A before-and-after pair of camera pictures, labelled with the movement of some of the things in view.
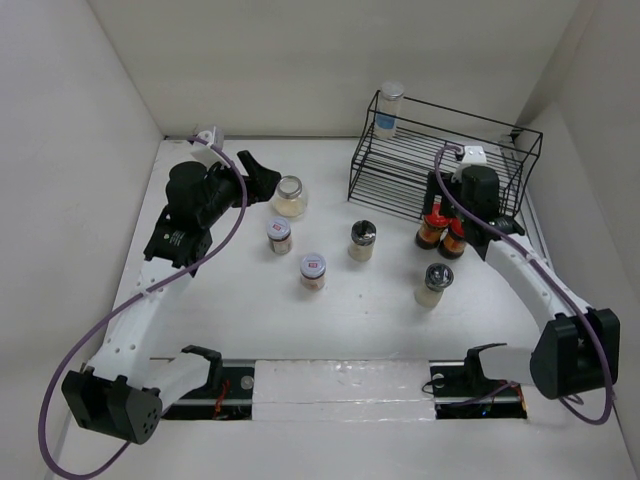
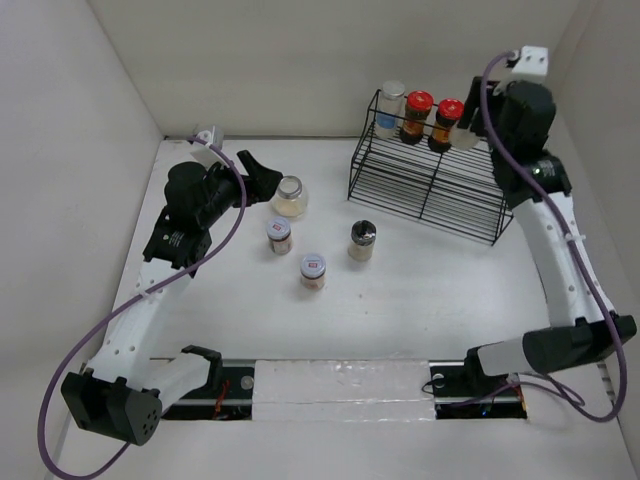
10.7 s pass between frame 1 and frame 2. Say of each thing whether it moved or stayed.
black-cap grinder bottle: stayed
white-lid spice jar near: stayed
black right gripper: moved
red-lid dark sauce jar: moved
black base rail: stayed
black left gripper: stayed
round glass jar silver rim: stayed
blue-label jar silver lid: stayed
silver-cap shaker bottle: moved
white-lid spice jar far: stayed
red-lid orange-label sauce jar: moved
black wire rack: stayed
